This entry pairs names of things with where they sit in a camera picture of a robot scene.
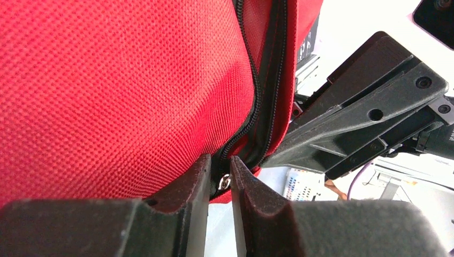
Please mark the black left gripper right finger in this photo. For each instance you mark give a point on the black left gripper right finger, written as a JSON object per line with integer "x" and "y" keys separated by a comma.
{"x": 267, "y": 224}

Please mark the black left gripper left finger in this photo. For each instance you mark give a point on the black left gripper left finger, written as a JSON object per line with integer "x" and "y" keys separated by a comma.
{"x": 171, "y": 222}

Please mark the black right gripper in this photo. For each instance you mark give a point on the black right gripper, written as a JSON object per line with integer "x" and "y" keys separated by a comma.
{"x": 380, "y": 97}

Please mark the red student backpack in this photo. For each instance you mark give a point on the red student backpack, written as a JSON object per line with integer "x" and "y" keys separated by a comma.
{"x": 116, "y": 99}

